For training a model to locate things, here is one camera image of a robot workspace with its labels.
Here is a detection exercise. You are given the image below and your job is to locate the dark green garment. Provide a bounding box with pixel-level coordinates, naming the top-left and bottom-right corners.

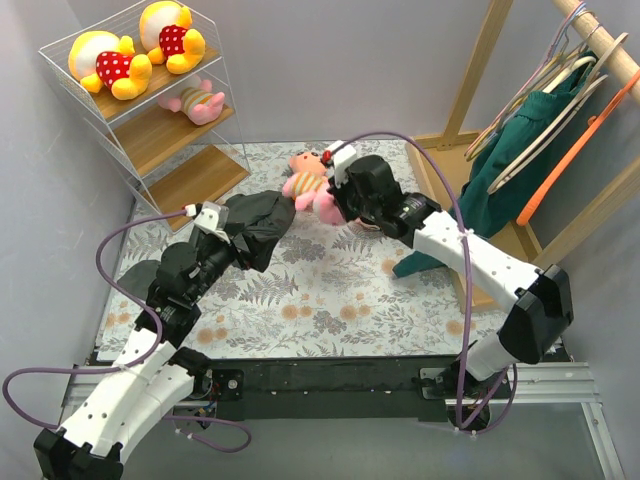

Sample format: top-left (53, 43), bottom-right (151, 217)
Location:
top-left (392, 49), bottom-right (609, 279)

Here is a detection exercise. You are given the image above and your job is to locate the peach doll plush striped shirt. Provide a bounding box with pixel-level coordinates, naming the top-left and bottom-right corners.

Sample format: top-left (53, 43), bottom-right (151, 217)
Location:
top-left (289, 151), bottom-right (327, 176)

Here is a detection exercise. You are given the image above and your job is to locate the floral table mat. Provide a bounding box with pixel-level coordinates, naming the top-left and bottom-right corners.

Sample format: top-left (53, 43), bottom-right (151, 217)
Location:
top-left (99, 137), bottom-right (556, 360)

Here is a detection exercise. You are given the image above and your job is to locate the white wire wooden shelf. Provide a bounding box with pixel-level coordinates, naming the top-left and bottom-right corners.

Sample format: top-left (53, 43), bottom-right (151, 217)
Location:
top-left (39, 1), bottom-right (250, 215)

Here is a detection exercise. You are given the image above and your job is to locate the orange bear plush polka shirt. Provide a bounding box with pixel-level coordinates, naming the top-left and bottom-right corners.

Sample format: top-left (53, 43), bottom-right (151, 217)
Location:
top-left (68, 31), bottom-right (152, 101)

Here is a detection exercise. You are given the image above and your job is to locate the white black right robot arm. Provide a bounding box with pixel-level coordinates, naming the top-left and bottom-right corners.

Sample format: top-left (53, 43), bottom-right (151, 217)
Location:
top-left (322, 152), bottom-right (573, 398)

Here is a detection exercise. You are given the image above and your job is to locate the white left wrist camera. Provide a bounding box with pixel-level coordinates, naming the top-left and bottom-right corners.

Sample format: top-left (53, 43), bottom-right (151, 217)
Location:
top-left (184, 201), bottom-right (231, 248)

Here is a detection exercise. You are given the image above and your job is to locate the yellow bear plush polka shirt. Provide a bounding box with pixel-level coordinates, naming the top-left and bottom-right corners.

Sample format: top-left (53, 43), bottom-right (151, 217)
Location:
top-left (139, 1), bottom-right (206, 75)

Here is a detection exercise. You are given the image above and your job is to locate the pink pig plush striped hat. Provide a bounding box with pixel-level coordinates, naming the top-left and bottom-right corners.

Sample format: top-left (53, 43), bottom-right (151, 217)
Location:
top-left (282, 172), bottom-right (346, 226)

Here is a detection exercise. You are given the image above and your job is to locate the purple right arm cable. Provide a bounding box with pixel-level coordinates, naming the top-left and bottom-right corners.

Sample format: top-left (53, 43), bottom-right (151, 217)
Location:
top-left (329, 130), bottom-right (519, 434)

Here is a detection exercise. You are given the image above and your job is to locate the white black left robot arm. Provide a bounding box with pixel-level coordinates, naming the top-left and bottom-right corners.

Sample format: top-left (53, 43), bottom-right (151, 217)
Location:
top-left (34, 220), bottom-right (287, 479)

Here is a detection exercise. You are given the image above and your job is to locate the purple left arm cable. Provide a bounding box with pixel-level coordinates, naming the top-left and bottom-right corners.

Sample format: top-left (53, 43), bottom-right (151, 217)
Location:
top-left (2, 209), bottom-right (252, 454)

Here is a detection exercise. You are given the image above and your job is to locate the dark grey cloth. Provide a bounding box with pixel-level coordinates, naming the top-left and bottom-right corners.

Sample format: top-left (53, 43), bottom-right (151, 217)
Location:
top-left (116, 190), bottom-right (295, 300)

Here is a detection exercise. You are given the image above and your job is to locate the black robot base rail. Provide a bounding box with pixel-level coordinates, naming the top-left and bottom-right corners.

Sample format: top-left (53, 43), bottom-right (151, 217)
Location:
top-left (175, 348), bottom-right (599, 422)

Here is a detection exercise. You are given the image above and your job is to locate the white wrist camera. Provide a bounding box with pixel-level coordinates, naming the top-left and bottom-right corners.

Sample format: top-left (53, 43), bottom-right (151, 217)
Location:
top-left (184, 201), bottom-right (231, 248)
top-left (321, 140), bottom-right (357, 188)

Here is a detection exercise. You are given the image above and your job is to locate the orange plastic hanger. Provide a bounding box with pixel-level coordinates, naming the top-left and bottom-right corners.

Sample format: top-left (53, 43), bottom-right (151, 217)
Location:
top-left (516, 71), bottom-right (640, 226)

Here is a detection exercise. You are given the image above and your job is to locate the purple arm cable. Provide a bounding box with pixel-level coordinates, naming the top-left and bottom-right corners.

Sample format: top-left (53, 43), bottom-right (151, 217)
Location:
top-left (2, 209), bottom-right (252, 454)
top-left (329, 130), bottom-right (519, 434)

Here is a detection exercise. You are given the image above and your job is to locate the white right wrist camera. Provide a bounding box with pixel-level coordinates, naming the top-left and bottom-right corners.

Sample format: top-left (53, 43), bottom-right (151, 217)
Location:
top-left (321, 140), bottom-right (357, 188)

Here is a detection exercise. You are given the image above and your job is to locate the pink wire hanger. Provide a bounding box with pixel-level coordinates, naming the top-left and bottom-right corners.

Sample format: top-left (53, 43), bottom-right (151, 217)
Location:
top-left (464, 1), bottom-right (587, 162)

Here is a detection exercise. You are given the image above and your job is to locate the pink frog plush striped shirt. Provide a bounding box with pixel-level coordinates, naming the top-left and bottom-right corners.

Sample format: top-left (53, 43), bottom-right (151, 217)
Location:
top-left (158, 74), bottom-right (226, 126)

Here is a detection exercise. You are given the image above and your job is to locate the wooden clothes rack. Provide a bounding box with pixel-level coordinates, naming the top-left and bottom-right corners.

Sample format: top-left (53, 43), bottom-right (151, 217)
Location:
top-left (405, 0), bottom-right (640, 309)

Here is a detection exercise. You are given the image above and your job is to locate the beige wooden hanger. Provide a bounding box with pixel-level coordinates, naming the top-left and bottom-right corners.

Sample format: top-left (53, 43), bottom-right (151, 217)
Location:
top-left (487, 32), bottom-right (628, 195)

